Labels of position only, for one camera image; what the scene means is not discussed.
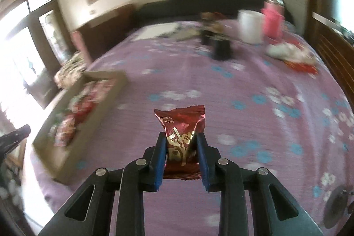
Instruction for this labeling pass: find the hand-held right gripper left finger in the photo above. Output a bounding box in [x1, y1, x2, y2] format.
[37, 132, 167, 236]

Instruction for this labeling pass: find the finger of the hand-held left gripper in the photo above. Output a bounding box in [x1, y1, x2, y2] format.
[0, 124, 31, 155]

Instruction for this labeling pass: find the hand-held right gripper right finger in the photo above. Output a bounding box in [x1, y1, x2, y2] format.
[196, 132, 324, 236]

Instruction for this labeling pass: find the dark red gold snack packet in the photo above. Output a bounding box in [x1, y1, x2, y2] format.
[154, 105, 206, 180]

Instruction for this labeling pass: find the cardboard box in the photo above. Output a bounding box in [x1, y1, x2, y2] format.
[32, 70, 128, 186]

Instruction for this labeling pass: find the heap of boxed snacks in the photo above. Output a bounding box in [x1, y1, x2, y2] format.
[48, 80, 117, 147]

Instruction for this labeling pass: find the purple floral tablecloth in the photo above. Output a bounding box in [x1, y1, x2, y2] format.
[22, 19, 354, 236]

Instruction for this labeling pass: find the wooden glass door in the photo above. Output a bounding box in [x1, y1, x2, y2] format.
[27, 0, 76, 110]

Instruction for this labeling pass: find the white paper sheet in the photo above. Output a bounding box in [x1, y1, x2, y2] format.
[130, 22, 178, 41]

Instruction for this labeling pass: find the black round disc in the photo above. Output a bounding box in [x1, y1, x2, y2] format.
[323, 185, 354, 230]

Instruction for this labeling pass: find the brown sofa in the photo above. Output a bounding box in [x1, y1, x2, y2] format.
[70, 4, 137, 65]

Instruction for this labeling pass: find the pile of red white packets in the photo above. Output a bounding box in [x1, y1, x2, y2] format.
[266, 41, 319, 74]

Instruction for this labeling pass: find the brown wooden item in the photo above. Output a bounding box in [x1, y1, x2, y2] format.
[200, 12, 225, 32]

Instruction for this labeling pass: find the pink container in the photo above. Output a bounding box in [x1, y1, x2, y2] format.
[263, 0, 285, 40]

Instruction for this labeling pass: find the black sofa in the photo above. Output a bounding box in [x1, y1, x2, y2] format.
[135, 0, 294, 30]

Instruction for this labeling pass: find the wooden chair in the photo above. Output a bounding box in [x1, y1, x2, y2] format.
[301, 0, 354, 104]

